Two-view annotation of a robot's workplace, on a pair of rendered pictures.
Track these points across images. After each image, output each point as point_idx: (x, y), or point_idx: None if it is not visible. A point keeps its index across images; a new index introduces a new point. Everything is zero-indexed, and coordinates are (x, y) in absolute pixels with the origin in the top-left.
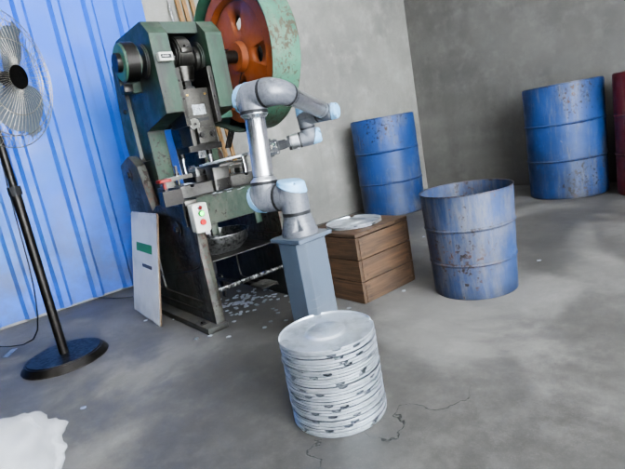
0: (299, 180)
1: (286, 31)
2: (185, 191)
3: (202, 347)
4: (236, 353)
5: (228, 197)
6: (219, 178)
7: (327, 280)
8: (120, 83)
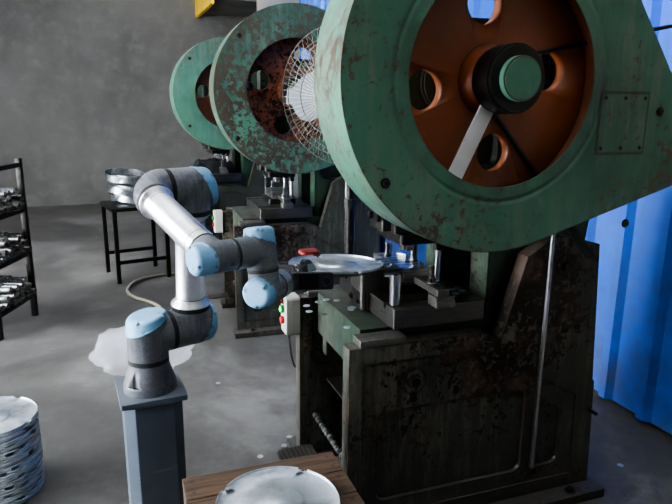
0: (134, 319)
1: (329, 63)
2: (342, 279)
3: (256, 438)
4: (204, 456)
5: (334, 317)
6: (353, 286)
7: (127, 460)
8: None
